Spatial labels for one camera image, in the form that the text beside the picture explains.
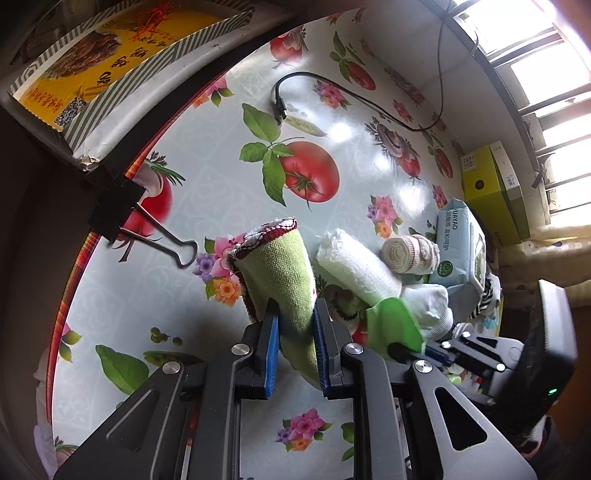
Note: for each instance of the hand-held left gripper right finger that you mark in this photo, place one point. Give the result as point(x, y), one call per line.
point(322, 350)

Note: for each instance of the floral tablecloth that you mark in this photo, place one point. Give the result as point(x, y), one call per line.
point(138, 300)

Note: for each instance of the green white carton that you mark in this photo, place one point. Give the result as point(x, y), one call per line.
point(510, 184)

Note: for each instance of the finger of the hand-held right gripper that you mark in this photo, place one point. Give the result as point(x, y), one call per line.
point(406, 353)

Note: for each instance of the green rabbit towel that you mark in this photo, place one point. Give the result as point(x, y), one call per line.
point(281, 272)

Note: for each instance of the cream curtain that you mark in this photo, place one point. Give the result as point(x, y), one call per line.
point(545, 258)

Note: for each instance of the white towel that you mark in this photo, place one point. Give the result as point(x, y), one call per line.
point(355, 267)

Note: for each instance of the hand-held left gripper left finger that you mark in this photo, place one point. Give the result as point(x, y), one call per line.
point(272, 355)

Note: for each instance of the white red striped sock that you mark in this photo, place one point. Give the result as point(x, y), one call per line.
point(406, 254)

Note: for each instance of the yellow-green shoe box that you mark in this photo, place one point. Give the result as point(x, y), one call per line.
point(482, 203)

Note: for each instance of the window with metal bars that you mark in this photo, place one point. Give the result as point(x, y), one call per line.
point(554, 69)

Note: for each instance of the wet wipes pack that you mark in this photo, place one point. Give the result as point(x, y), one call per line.
point(455, 249)

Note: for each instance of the black white striped sock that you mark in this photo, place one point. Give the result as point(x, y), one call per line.
point(489, 295)

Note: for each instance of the bright green cloth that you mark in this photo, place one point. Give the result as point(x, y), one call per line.
point(392, 323)

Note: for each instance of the black binder clip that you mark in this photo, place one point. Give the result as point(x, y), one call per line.
point(115, 203)

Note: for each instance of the printed cardboard box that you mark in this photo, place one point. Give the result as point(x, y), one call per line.
point(92, 69)

